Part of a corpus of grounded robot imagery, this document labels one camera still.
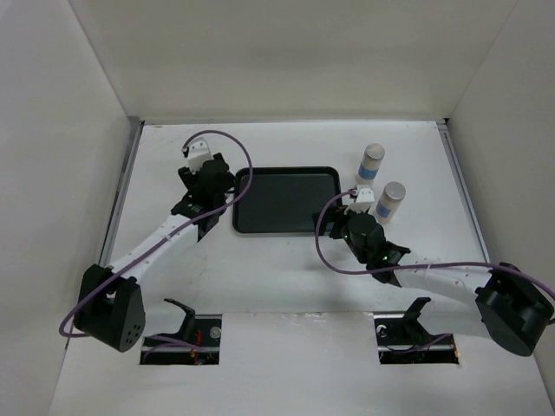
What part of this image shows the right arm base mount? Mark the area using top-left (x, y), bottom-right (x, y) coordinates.
top-left (374, 297), bottom-right (459, 365)

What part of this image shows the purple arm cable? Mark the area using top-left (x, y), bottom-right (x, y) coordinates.
top-left (314, 188), bottom-right (555, 304)
top-left (58, 131), bottom-right (253, 343)

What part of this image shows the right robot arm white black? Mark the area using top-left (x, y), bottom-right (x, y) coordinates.
top-left (313, 205), bottom-right (554, 357)

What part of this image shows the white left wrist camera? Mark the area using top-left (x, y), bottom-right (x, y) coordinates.
top-left (181, 137), bottom-right (212, 173)

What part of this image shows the black rectangular plastic tray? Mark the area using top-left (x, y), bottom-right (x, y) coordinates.
top-left (232, 166), bottom-right (341, 234)

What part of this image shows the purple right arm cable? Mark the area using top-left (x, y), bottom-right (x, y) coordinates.
top-left (314, 188), bottom-right (555, 304)

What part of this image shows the grain bottle blue label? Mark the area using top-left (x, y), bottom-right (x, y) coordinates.
top-left (356, 143), bottom-right (386, 185)
top-left (375, 181), bottom-right (406, 224)

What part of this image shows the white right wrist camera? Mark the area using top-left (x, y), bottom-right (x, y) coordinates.
top-left (348, 185), bottom-right (375, 213)

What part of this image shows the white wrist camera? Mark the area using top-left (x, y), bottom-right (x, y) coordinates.
top-left (181, 137), bottom-right (212, 173)
top-left (348, 185), bottom-right (375, 213)

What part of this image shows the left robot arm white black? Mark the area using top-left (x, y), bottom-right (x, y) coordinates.
top-left (74, 153), bottom-right (235, 353)

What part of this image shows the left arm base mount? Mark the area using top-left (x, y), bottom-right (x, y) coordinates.
top-left (140, 298), bottom-right (223, 366)

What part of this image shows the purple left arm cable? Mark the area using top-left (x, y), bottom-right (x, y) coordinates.
top-left (58, 131), bottom-right (253, 343)

